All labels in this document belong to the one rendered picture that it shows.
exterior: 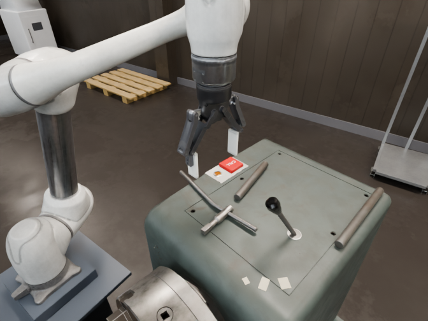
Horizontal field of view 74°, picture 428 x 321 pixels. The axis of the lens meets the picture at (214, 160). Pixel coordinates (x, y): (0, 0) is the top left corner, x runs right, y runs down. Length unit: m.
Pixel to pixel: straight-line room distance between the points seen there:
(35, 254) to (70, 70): 0.70
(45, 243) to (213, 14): 0.95
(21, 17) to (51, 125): 6.59
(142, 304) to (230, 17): 0.59
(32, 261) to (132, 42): 0.82
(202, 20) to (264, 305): 0.56
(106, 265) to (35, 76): 0.89
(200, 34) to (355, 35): 3.34
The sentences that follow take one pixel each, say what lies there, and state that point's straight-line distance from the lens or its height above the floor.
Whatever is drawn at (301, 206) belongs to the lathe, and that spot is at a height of 1.26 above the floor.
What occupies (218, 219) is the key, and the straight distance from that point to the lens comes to 0.76.
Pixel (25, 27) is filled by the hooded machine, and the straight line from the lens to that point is 7.60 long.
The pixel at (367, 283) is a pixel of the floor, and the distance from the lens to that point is 2.39.
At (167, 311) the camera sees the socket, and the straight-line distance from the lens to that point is 0.67.
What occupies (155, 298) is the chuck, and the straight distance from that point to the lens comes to 0.69.
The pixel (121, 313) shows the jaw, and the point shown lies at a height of 1.19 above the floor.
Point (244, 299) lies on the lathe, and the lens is 0.67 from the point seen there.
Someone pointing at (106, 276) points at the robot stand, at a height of 0.75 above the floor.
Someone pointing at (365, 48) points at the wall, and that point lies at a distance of 3.81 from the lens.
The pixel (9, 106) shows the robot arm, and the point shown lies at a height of 1.55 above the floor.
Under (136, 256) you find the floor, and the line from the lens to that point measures 2.34.
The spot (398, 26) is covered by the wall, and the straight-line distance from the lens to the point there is 3.73.
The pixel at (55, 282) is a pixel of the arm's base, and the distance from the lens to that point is 1.32.
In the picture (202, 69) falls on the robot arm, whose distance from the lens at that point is 0.57.
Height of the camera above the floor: 1.83
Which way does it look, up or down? 35 degrees down
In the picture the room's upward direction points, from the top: straight up
